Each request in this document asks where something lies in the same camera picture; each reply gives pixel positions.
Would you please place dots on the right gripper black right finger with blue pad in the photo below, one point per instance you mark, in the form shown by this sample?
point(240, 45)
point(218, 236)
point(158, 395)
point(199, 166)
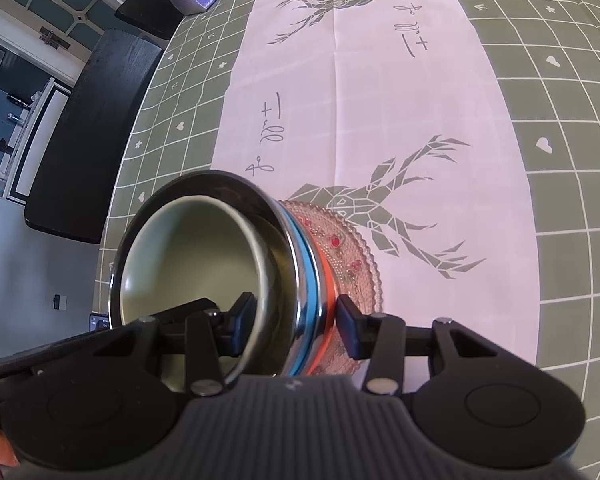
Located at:
point(384, 341)

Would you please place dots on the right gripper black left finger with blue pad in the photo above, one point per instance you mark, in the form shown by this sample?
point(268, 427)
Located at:
point(187, 342)

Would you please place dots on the blue steel bowl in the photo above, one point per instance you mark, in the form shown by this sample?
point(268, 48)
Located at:
point(290, 341)

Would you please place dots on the orange steel bowl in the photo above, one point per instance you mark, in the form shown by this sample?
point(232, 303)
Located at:
point(326, 318)

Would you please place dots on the clear glass decorated plate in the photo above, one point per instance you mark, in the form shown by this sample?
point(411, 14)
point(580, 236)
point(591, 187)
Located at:
point(355, 270)

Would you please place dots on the black chair left near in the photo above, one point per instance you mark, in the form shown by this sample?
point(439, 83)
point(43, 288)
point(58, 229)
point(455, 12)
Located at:
point(72, 189)

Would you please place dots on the black chair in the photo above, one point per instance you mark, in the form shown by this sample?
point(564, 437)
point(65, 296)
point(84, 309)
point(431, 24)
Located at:
point(157, 18)
point(72, 189)

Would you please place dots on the pink deer table runner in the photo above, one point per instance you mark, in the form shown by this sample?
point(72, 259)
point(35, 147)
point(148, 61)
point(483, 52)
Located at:
point(388, 113)

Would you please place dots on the black chair left far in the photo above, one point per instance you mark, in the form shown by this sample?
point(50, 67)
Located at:
point(157, 18)

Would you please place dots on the green grid tablecloth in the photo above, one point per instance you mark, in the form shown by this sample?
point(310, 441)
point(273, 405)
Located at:
point(545, 55)

